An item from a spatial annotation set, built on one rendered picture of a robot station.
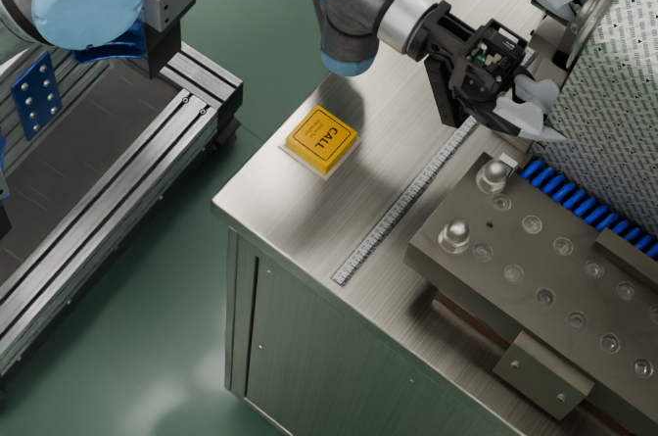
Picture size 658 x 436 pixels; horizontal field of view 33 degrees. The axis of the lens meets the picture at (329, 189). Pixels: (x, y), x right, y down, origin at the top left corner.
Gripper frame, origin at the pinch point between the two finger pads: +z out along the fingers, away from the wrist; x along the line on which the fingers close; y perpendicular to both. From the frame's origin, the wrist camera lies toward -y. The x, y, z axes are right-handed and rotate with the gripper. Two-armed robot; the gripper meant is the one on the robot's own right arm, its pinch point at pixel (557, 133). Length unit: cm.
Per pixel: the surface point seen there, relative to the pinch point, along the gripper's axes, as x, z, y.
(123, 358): -32, -51, -109
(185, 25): 38, -95, -109
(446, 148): 0.6, -12.3, -19.1
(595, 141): -0.2, 4.2, 3.5
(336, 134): -8.7, -24.5, -16.7
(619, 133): -0.2, 5.9, 7.3
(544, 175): -2.7, 1.4, -5.0
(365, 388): -26, -3, -44
